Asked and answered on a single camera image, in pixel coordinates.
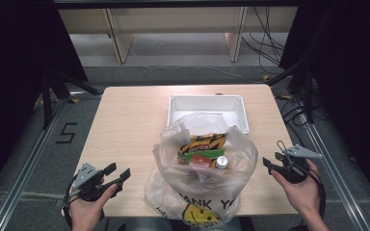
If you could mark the black metal stand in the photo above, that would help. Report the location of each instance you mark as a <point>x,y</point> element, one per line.
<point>307,96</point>
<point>46,96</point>

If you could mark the orange drink bottle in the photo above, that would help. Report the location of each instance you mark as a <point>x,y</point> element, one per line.
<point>221,162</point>

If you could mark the aluminium floor rail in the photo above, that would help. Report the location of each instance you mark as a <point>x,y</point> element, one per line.
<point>334,173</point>
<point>22,179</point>

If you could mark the light wooden desk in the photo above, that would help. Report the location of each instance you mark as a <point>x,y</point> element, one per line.
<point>173,19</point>

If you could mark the person's right hand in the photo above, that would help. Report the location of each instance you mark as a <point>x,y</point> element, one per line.
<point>303,195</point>

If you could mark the white plastic bin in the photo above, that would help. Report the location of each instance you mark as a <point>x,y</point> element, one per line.
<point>205,104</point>

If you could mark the dark curtain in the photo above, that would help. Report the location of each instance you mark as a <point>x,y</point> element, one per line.
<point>13,80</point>
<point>350,80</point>

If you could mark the yellow black chips packet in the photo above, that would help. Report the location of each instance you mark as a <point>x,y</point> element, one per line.
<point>205,141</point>

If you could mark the person's left hand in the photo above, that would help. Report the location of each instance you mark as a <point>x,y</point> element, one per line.
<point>86,215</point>

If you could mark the green snack packet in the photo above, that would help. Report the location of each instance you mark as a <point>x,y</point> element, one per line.
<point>205,154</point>

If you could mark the clear plastic shopping bag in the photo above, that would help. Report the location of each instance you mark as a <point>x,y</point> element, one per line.
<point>205,189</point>

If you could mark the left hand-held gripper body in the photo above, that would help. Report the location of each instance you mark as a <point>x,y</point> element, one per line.
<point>88,179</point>

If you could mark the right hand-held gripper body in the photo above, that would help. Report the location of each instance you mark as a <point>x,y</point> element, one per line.
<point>295,170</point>

